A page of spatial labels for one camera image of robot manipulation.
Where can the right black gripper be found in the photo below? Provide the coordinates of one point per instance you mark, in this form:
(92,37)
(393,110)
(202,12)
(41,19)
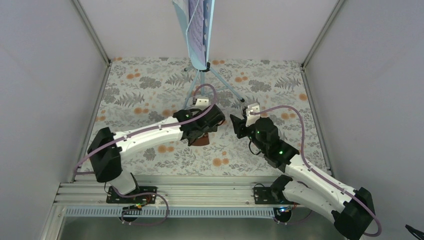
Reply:
(238,126)

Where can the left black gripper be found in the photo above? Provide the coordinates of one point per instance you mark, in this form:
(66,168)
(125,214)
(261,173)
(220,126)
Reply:
(211,130)

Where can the brown wooden metronome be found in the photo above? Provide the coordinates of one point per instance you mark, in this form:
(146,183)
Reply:
(204,140)

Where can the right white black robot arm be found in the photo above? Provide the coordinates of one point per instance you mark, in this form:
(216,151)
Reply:
(349,209)

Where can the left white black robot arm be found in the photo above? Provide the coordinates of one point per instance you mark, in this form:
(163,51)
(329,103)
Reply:
(108,148)

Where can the floral patterned table cloth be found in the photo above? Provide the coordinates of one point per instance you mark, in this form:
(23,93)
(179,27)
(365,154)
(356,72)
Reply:
(144,90)

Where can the sheet music pages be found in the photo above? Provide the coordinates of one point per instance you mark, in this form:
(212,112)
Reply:
(196,34)

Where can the light blue music stand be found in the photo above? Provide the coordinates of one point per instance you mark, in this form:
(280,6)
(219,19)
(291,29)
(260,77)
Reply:
(182,12)

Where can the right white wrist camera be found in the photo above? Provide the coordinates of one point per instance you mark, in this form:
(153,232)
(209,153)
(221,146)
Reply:
(251,114)

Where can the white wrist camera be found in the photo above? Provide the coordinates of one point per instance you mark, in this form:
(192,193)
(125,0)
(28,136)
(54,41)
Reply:
(251,114)
(201,102)

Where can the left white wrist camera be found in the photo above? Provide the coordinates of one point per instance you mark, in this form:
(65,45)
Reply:
(201,102)

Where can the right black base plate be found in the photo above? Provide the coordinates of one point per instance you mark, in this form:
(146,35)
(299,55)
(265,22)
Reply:
(265,196)

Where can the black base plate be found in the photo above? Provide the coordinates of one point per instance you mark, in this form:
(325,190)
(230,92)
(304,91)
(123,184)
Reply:
(265,196)
(144,195)

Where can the grey slotted cable duct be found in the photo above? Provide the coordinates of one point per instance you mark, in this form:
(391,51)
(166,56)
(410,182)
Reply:
(173,212)

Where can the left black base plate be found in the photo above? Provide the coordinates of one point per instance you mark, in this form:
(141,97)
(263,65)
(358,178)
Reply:
(144,195)

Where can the aluminium mounting rail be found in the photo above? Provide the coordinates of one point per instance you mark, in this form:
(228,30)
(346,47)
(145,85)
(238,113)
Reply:
(179,191)

